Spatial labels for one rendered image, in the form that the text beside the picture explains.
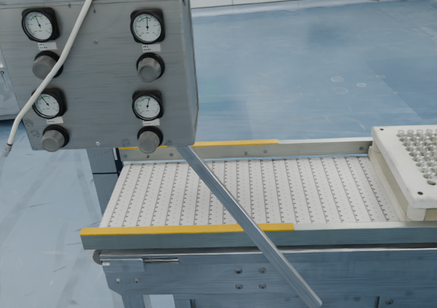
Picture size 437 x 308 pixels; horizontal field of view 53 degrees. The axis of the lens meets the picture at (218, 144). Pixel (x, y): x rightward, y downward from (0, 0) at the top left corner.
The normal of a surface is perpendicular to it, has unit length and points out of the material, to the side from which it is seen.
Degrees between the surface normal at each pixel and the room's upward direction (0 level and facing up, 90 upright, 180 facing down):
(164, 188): 0
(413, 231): 90
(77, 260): 0
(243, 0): 90
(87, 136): 90
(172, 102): 90
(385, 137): 0
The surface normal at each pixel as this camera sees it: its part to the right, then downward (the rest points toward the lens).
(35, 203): -0.06, -0.87
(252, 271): -0.03, 0.50
